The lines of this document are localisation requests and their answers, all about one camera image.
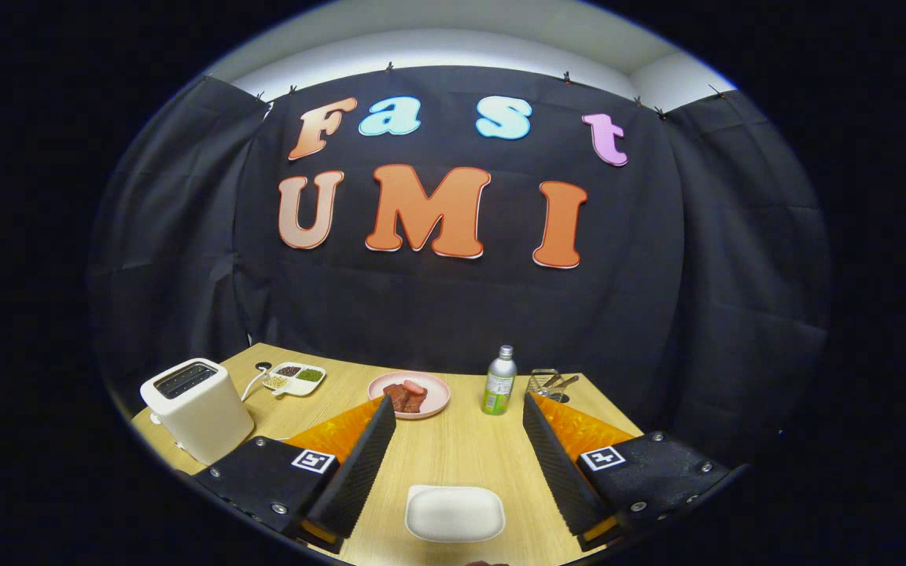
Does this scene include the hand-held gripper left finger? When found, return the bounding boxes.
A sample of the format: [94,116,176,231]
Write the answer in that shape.
[193,395,397,555]

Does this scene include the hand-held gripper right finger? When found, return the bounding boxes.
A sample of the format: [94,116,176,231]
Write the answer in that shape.
[523,393,737,551]

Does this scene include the green and silver bottle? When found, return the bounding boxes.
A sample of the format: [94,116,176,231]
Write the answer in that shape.
[481,345,517,417]

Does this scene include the white divided dish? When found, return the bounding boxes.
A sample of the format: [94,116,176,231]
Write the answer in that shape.
[262,362,327,398]

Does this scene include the white rectangular plate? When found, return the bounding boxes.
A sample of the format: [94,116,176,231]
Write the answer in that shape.
[405,484,506,543]

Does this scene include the pink plate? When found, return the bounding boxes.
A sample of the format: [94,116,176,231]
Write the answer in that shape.
[367,371,451,421]

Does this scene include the white toaster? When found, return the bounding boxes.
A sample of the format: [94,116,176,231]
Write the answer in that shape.
[140,358,255,466]

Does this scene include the black backdrop cloth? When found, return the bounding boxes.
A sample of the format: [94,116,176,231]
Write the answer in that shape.
[90,65,833,465]

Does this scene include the metal wire utensil holder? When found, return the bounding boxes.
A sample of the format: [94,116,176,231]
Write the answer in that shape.
[528,368,572,402]

